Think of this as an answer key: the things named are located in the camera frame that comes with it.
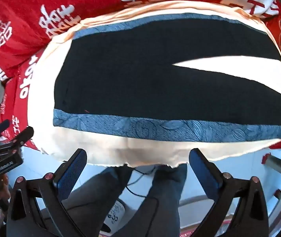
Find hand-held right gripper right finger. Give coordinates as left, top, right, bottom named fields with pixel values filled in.
left=188, top=148, right=270, bottom=237

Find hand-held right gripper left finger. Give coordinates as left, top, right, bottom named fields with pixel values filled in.
left=6, top=149, right=88, bottom=237

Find black pants with blue stripes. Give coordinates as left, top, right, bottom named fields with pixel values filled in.
left=53, top=12, right=281, bottom=144

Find cream cloth sheet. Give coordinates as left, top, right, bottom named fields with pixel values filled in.
left=28, top=0, right=281, bottom=167

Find person's legs grey trousers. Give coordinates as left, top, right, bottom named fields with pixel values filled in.
left=61, top=165, right=132, bottom=237

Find person's right leg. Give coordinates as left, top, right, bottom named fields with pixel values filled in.
left=131, top=164, right=188, bottom=237

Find white printed slipper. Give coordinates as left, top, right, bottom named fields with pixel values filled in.
left=104, top=201, right=126, bottom=234

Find red printed blanket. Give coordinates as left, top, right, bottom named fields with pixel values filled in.
left=0, top=0, right=281, bottom=166

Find black cable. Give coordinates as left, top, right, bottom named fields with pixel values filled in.
left=125, top=167, right=159, bottom=199

